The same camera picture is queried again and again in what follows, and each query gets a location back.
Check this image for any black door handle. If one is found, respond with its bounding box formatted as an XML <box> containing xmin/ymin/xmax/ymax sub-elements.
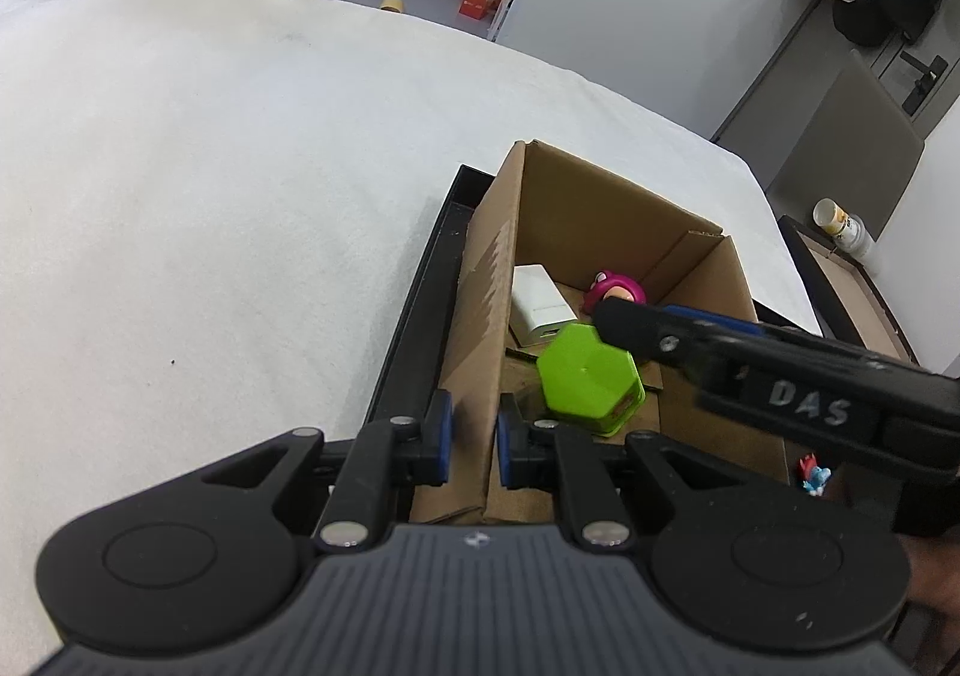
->
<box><xmin>896</xmin><ymin>52</ymin><xmax>947</xmax><ymax>116</ymax></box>

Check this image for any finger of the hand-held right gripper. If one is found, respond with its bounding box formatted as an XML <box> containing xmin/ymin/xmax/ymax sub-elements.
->
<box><xmin>664</xmin><ymin>305</ymin><xmax>925</xmax><ymax>378</ymax></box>
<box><xmin>592</xmin><ymin>296</ymin><xmax>743</xmax><ymax>392</ymax></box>

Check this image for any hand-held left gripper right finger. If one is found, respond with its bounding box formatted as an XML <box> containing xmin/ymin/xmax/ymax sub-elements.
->
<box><xmin>496</xmin><ymin>395</ymin><xmax>755</xmax><ymax>551</ymax></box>

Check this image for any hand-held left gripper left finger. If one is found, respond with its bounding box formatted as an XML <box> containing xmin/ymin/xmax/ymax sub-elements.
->
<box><xmin>202</xmin><ymin>389</ymin><xmax>455</xmax><ymax>551</ymax></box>

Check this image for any pink toy figure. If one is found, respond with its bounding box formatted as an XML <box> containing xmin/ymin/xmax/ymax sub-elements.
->
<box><xmin>583</xmin><ymin>271</ymin><xmax>647</xmax><ymax>317</ymax></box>

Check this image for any white charger plug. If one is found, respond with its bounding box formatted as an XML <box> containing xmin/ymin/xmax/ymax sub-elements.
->
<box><xmin>510</xmin><ymin>263</ymin><xmax>580</xmax><ymax>351</ymax></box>

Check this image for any small blue figure toy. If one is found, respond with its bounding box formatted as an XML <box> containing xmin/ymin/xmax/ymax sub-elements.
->
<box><xmin>796</xmin><ymin>452</ymin><xmax>833</xmax><ymax>497</ymax></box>

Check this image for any grey chair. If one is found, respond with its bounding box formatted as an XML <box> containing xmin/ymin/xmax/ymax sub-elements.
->
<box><xmin>765</xmin><ymin>48</ymin><xmax>925</xmax><ymax>250</ymax></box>

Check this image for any brown cardboard box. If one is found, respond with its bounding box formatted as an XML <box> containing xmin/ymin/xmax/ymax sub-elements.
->
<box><xmin>409</xmin><ymin>140</ymin><xmax>792</xmax><ymax>525</ymax></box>

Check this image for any paper cup with yellow print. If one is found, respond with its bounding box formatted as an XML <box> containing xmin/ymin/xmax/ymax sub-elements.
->
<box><xmin>813</xmin><ymin>197</ymin><xmax>875</xmax><ymax>261</ymax></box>

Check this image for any black frame with brown board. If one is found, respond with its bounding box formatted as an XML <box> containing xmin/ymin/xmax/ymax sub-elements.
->
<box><xmin>778</xmin><ymin>215</ymin><xmax>920</xmax><ymax>366</ymax></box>

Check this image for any green hexagonal box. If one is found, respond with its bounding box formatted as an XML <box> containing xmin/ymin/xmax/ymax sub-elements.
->
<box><xmin>536</xmin><ymin>322</ymin><xmax>646</xmax><ymax>437</ymax></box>

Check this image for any black tray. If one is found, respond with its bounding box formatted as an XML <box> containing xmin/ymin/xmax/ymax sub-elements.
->
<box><xmin>364</xmin><ymin>164</ymin><xmax>848</xmax><ymax>519</ymax></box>

